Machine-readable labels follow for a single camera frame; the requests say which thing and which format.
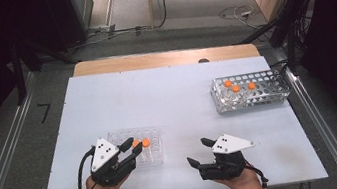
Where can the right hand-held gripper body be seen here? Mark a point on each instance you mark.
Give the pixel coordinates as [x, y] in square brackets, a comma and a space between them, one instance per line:
[228, 166]

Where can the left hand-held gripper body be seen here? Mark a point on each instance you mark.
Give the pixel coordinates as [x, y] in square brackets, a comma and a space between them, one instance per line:
[106, 164]

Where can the clear plastic well plate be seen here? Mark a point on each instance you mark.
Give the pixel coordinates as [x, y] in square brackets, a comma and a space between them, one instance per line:
[153, 144]

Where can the metal test tube rack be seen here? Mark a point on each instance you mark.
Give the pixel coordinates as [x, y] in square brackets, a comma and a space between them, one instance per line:
[258, 101]

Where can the person's right hand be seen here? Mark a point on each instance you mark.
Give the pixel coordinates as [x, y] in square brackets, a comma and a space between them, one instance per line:
[246, 185]

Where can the wooden table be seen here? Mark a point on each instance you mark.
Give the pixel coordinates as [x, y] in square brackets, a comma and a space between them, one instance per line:
[151, 60]

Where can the grey power strip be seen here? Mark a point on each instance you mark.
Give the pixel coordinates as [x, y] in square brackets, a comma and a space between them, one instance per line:
[102, 29]

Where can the black cabinet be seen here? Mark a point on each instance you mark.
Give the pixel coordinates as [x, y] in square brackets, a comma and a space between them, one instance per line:
[70, 14]

